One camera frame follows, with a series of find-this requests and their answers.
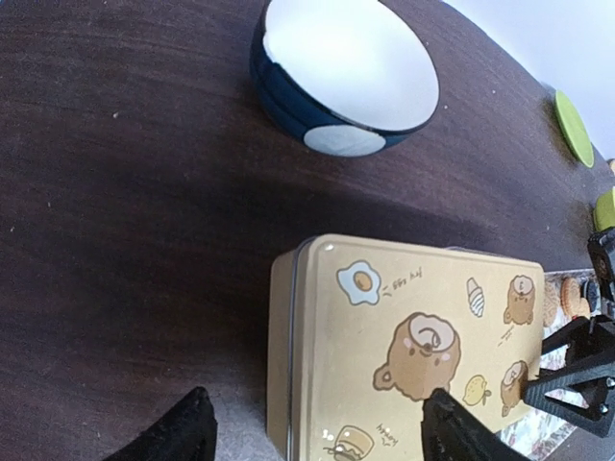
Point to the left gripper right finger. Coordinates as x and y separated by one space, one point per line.
450 432

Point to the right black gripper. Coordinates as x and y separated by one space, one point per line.
605 274

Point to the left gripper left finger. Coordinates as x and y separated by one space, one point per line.
187 431

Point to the floral rectangular tray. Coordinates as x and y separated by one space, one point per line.
605 342

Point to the silver metal tin lid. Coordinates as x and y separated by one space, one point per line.
362 331

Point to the tan biscuit cookie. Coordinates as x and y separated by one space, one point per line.
551 304
573 304

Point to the green bowl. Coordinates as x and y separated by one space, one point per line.
604 211

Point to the green plate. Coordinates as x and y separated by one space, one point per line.
573 129

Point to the white and dark bowl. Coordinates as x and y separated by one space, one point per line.
345 78

